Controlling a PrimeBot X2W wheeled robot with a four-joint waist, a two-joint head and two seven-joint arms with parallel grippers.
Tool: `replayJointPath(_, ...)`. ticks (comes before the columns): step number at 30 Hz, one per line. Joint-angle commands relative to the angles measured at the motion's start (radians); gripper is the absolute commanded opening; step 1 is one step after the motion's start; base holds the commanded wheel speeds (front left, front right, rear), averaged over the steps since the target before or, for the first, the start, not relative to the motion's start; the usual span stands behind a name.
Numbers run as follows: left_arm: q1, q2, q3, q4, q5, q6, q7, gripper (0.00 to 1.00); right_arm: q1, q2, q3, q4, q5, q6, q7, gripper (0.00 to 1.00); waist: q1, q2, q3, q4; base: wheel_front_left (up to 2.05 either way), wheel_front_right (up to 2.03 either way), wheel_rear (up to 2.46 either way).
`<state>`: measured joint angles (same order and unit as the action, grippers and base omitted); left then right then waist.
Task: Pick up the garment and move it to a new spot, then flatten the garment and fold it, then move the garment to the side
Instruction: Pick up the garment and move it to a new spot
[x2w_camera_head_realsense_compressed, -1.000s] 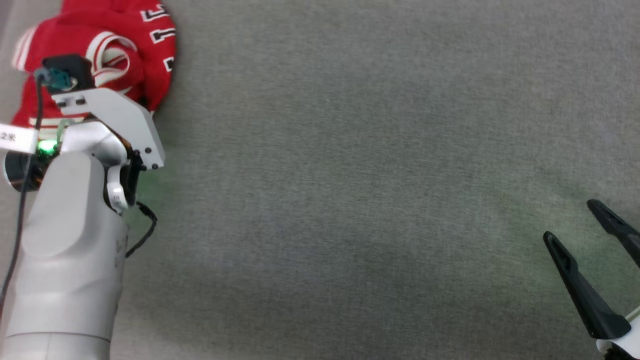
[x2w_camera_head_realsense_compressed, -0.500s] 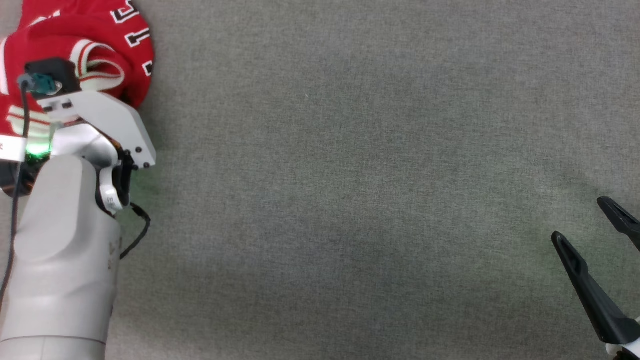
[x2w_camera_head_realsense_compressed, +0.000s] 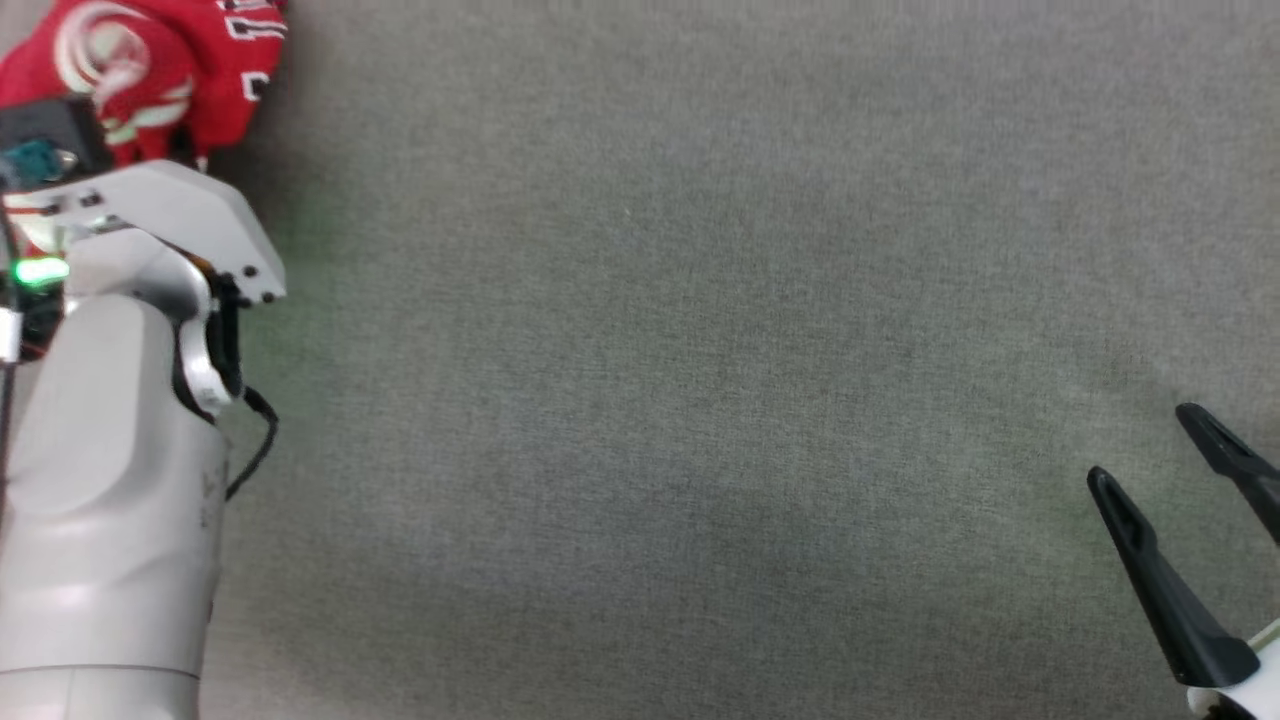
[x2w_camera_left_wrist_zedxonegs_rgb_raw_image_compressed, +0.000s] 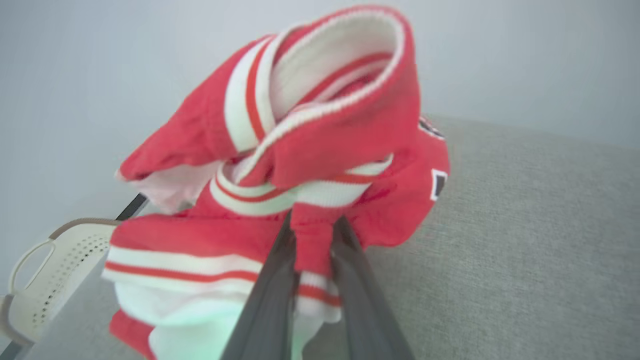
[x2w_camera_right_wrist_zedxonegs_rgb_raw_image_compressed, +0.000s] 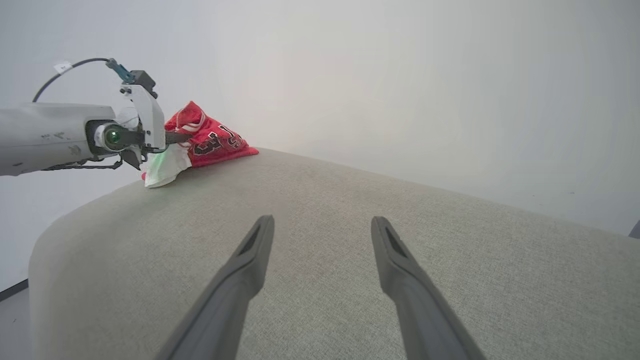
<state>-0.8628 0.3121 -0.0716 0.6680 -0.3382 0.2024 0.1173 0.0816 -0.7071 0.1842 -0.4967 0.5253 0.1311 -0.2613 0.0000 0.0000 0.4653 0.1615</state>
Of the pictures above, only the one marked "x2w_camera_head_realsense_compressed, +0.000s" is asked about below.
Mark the grey fabric sofa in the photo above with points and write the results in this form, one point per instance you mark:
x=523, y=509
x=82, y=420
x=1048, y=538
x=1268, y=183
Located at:
x=700, y=350

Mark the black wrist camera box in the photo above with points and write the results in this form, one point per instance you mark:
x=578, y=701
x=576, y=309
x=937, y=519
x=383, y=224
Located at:
x=60, y=125

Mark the red garment with white trim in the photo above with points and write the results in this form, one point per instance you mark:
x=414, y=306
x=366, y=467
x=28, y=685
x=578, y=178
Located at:
x=205, y=85

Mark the left gripper, green light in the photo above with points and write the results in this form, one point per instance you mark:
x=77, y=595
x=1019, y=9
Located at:
x=38, y=272

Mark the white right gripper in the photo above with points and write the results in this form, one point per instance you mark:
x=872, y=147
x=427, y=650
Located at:
x=1250, y=695

